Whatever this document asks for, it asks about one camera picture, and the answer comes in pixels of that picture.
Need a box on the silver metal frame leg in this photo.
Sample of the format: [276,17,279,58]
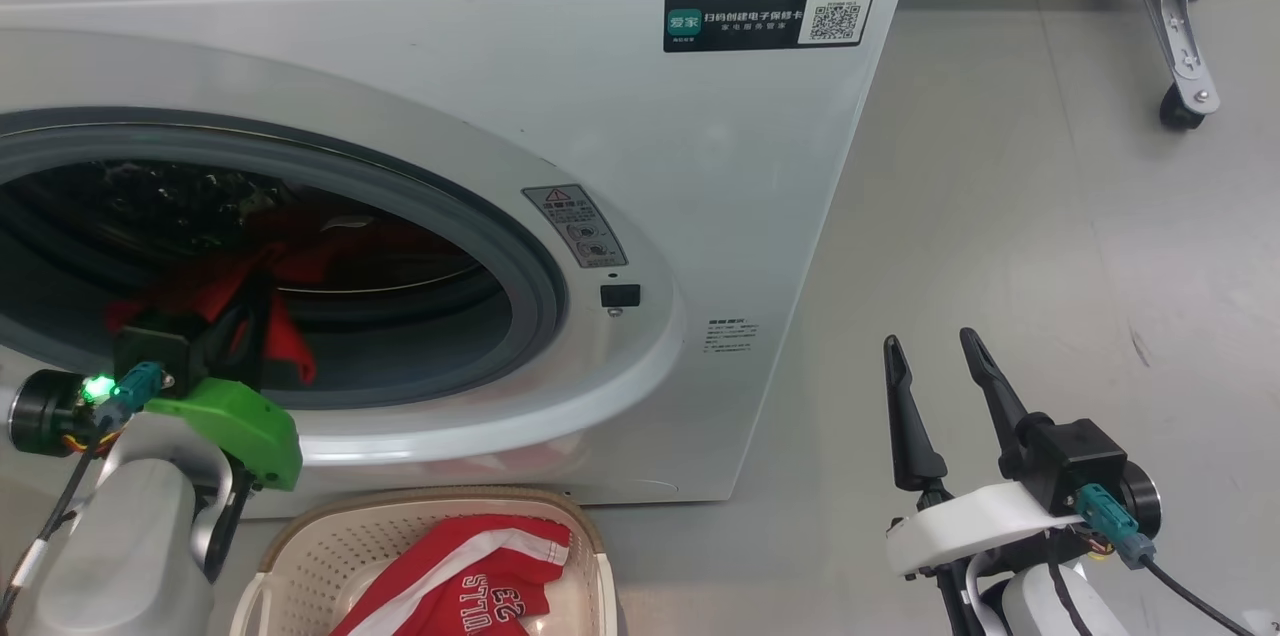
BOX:
[1143,0,1244,115]

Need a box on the black QR code sticker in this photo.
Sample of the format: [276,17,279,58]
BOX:
[663,0,876,54]

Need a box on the small printed text label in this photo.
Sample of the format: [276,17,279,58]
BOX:
[704,318,763,356]

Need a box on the left arm cable teal plug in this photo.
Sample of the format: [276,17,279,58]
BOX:
[0,362,167,622]

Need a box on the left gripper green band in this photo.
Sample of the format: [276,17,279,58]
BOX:
[8,278,303,492]

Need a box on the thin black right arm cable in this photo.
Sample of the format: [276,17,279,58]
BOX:
[1045,561,1096,636]

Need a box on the steel washer drum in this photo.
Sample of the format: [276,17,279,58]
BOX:
[0,159,513,387]

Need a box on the white washing machine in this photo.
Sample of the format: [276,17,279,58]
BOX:
[0,0,923,519]

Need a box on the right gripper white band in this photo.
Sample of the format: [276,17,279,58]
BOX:
[883,327,1163,579]

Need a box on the red garment with white tag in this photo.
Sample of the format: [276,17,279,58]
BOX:
[105,206,483,387]

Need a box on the grey warning sticker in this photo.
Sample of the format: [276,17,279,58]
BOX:
[522,184,629,269]

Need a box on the black caster wheel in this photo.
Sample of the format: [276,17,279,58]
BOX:
[1159,84,1207,131]

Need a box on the cream perforated laundry basket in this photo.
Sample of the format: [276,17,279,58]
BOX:
[228,486,619,636]

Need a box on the red white striped jersey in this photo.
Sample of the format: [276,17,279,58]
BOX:
[330,514,573,636]

